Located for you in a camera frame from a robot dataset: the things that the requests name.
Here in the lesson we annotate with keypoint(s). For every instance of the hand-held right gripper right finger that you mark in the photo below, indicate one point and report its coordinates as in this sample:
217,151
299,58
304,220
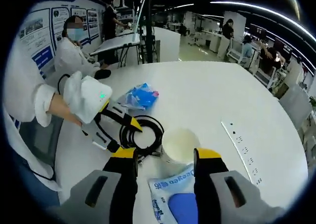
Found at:
207,179

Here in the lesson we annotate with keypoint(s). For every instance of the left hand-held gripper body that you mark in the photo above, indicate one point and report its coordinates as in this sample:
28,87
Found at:
89,95

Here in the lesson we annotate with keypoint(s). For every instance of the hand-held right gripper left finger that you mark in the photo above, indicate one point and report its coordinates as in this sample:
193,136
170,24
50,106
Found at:
123,179

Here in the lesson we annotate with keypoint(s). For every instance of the blue tissue pack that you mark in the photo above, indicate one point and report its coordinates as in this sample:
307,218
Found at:
140,96

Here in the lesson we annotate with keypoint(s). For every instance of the blue wet wipes pack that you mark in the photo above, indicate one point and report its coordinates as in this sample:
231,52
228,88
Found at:
170,184

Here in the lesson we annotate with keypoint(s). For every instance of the white paper cup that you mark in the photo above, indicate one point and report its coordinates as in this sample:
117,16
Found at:
180,145

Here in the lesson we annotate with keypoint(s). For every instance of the person's left hand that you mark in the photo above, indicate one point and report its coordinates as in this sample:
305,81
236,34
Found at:
61,107

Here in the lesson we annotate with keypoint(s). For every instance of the black rounded object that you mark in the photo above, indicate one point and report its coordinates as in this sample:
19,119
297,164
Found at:
103,73

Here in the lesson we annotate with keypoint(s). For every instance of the white flush power strip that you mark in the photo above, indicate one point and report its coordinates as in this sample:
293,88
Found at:
243,149

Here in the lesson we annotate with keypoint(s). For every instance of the person's grey inner shirt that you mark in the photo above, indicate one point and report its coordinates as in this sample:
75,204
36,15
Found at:
42,140

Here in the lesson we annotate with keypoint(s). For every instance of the white tilted desk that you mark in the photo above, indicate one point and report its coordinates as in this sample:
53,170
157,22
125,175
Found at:
118,43

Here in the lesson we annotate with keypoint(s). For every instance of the operator in white coat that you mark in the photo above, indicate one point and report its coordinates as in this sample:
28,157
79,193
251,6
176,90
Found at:
29,145

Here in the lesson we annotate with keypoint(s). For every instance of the white table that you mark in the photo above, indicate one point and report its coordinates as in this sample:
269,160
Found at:
209,98

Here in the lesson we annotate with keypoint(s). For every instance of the person's blue jeans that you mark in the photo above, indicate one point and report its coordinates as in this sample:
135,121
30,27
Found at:
37,189

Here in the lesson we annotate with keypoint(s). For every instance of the white partition counter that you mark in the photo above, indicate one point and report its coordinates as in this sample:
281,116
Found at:
168,43

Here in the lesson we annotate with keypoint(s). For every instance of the black vertical pole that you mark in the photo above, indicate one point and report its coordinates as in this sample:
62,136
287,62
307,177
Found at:
150,23

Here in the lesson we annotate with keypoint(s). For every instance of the wall info boards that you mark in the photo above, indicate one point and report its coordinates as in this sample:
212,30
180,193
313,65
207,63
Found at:
61,16

